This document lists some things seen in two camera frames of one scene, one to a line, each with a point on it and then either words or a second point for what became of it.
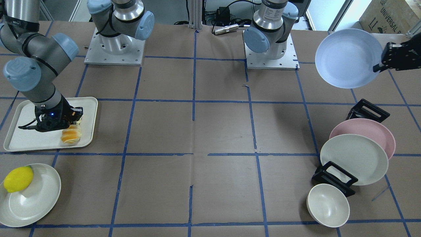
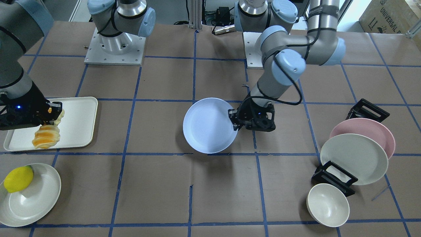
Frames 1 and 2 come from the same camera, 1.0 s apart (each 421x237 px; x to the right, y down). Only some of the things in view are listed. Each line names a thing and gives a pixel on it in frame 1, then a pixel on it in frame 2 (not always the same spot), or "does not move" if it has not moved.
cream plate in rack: [360, 156] does not move
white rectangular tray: [26, 139] does not move
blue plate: [345, 58] -> [207, 126]
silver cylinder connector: [226, 29] does not move
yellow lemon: [18, 179] does not move
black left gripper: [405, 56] -> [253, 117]
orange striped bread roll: [72, 135] -> [47, 136]
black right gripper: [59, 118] -> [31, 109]
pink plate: [371, 128] does not move
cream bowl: [327, 205] does not move
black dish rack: [327, 172] does not move
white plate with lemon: [34, 203] does not move
